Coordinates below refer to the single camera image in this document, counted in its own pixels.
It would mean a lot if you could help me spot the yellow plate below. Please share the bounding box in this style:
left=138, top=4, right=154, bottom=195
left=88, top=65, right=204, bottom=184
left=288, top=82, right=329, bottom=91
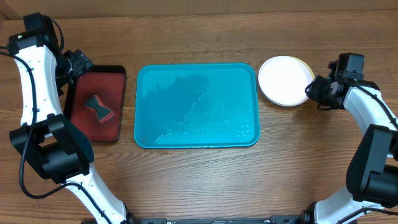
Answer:
left=292, top=57, right=315, bottom=105

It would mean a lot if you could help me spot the pink plate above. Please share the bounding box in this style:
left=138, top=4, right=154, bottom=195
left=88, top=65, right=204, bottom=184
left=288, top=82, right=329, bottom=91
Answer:
left=257, top=56, right=300, bottom=107

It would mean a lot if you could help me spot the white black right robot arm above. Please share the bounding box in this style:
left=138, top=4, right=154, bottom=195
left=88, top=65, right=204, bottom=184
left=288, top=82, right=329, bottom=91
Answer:
left=297, top=53, right=397, bottom=224

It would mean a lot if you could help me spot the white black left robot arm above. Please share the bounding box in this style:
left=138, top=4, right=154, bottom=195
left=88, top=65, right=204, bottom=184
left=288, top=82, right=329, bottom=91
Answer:
left=1, top=12, right=138, bottom=223

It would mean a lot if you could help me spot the dark red tray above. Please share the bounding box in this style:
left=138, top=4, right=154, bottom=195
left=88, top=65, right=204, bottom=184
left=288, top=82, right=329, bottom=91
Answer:
left=63, top=65, right=127, bottom=142

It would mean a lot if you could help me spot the teal plastic tray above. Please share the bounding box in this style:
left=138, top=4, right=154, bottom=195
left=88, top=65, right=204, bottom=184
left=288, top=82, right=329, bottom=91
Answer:
left=134, top=63, right=261, bottom=149

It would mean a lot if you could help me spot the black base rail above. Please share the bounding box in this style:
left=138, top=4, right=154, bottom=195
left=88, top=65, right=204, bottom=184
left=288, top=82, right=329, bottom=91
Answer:
left=122, top=215, right=300, bottom=224

